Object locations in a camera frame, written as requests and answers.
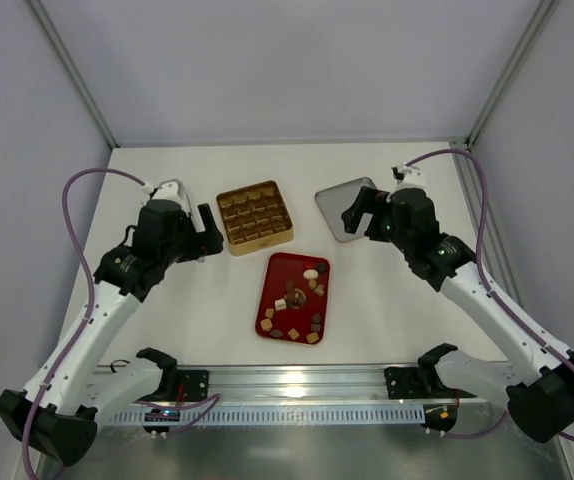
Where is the white bar chocolate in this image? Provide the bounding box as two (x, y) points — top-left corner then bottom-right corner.
(275, 299), (287, 311)

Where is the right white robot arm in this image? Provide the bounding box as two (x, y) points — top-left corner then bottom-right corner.
(341, 187), (574, 443)

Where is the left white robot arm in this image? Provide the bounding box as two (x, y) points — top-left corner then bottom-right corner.
(0, 200), (223, 467)

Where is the gold chocolate tin box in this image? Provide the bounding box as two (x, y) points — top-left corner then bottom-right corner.
(216, 180), (294, 256)

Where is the white oval chocolate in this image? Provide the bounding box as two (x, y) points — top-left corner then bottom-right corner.
(303, 269), (318, 279)

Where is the gold stepped square chocolate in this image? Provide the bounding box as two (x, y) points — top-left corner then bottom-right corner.
(306, 332), (319, 343)

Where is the silver tin lid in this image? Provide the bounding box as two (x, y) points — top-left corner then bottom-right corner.
(314, 177), (376, 243)

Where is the red rectangular tray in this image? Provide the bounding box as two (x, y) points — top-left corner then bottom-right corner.
(255, 252), (331, 346)

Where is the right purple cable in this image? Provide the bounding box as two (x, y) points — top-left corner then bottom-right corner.
(404, 148), (574, 445)

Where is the purple cable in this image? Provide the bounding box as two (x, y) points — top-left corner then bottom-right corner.
(20, 168), (221, 466)
(404, 148), (574, 445)

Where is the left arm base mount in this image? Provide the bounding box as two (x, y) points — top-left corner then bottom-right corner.
(167, 369), (210, 403)

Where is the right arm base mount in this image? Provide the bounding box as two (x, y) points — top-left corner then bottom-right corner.
(384, 366), (425, 400)

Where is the aluminium rail frame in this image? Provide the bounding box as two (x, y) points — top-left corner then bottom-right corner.
(26, 362), (518, 406)

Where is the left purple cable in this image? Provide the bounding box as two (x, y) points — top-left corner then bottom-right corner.
(20, 168), (221, 466)

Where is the perforated cable duct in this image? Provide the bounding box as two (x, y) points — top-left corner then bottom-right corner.
(108, 402), (425, 428)

